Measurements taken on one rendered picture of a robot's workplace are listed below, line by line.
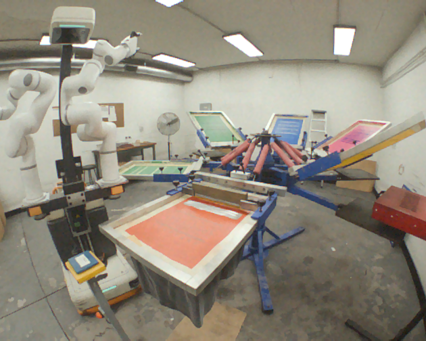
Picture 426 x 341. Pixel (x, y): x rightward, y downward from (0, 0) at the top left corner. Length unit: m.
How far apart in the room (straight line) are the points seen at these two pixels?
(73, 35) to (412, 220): 1.74
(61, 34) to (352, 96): 5.08
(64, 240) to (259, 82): 5.17
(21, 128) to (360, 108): 5.31
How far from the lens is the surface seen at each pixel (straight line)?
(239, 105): 5.56
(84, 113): 0.78
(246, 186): 1.28
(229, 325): 1.64
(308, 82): 5.14
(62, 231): 1.72
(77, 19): 1.00
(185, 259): 0.75
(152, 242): 0.85
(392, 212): 1.08
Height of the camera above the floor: 1.44
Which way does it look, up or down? 15 degrees down
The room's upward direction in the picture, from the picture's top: straight up
